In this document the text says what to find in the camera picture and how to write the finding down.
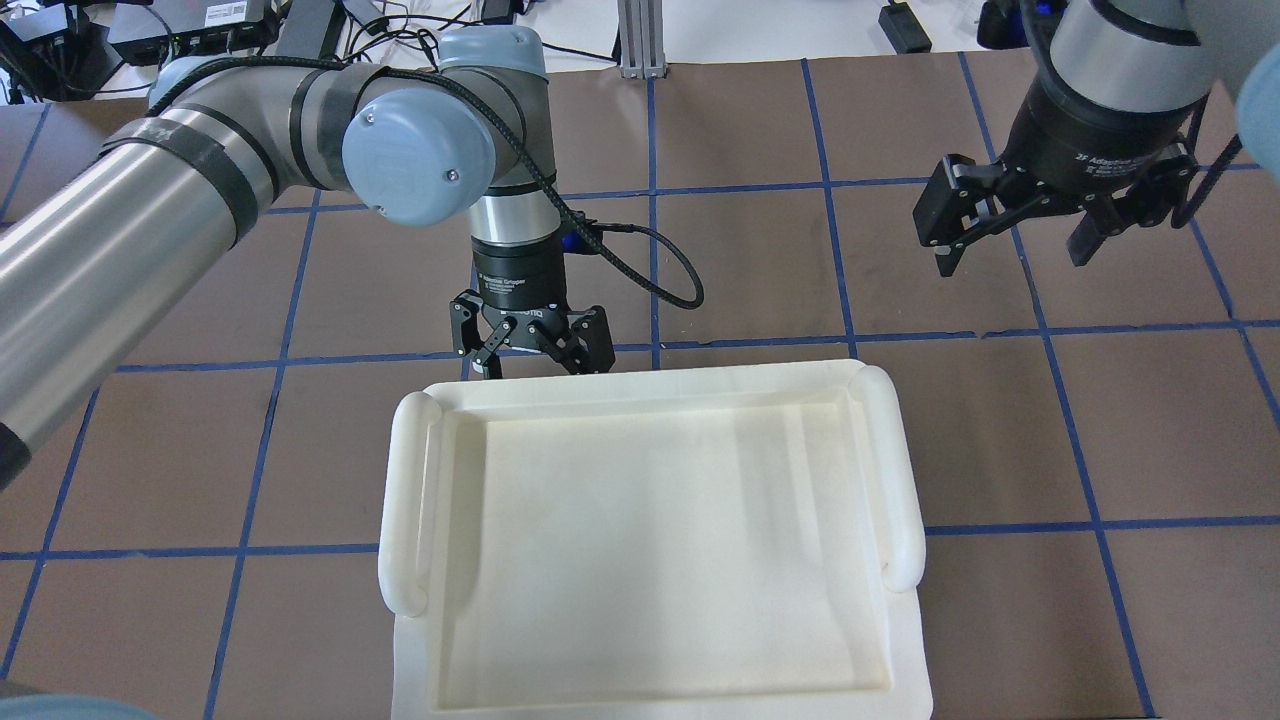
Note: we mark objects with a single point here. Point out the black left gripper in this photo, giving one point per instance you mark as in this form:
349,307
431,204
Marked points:
518,280

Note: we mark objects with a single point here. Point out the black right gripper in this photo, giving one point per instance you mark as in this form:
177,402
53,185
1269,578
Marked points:
1085,140

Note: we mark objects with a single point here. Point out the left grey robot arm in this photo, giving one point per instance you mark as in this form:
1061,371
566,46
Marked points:
94,268

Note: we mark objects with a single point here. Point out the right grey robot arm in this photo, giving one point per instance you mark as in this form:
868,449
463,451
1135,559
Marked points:
1136,110

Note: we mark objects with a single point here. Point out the brown paper table mat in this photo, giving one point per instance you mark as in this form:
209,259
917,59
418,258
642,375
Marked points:
1095,448

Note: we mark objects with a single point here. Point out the small black power adapter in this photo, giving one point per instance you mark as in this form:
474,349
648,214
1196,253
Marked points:
903,29

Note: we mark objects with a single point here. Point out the white plastic tray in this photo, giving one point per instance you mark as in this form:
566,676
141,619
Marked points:
739,542

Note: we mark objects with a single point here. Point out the black power adapter brick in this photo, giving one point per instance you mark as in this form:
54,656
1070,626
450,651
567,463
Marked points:
310,29

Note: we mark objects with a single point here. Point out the aluminium frame post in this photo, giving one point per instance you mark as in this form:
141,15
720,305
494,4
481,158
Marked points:
641,40

